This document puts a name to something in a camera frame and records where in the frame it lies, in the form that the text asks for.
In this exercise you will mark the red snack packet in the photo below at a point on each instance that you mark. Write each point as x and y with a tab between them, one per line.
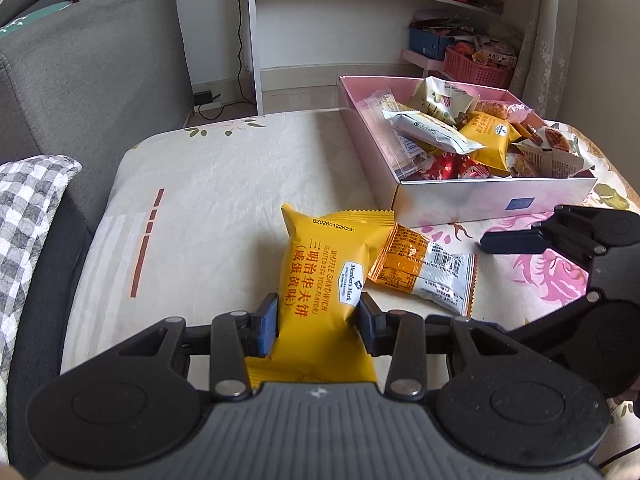
442	167
480	170

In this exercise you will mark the pink cardboard box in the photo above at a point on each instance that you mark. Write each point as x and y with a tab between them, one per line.
475	200

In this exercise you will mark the orange white snack packet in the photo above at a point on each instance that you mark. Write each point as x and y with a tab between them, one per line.
425	270

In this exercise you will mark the grey plaid pillow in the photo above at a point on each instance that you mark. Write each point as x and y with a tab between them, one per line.
30	210

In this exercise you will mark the clear wafer packet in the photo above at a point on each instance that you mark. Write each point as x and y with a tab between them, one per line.
382	102

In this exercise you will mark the golden brown snack packet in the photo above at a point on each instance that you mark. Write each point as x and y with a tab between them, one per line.
522	165

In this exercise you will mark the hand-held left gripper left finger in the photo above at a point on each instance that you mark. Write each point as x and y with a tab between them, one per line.
267	324

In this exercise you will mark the white bookshelf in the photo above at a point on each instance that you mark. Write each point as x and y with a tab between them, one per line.
253	35

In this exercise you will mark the beige curtain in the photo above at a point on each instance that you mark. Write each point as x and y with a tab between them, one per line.
550	35

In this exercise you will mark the small yellow blue-label packet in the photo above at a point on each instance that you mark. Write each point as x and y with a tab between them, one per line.
492	142

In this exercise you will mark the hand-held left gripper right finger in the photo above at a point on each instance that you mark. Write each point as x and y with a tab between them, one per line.
369	326

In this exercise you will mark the clear flatbread packet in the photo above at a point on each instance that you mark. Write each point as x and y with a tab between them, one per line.
407	152

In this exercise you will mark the teal patterned cushion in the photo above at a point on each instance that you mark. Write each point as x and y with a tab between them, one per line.
35	17

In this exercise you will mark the white low rack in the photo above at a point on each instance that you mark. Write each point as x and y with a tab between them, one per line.
425	62

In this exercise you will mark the large yellow snack packet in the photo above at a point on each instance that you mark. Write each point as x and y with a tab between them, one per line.
320	280

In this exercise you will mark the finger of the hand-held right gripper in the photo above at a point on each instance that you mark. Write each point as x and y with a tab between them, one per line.
555	316
515	242

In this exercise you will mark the blue storage box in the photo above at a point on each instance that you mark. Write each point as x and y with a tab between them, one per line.
425	42

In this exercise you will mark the white power strip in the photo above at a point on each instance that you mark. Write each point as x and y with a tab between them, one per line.
210	105

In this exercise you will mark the white yellow snack packet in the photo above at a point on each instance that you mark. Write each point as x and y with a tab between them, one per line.
430	132

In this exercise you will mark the pink floor basket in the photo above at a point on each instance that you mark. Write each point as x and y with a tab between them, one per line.
475	70

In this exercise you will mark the grey sofa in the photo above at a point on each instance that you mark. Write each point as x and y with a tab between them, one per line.
100	75

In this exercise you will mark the pink rice cake bar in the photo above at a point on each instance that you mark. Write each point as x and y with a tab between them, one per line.
500	110

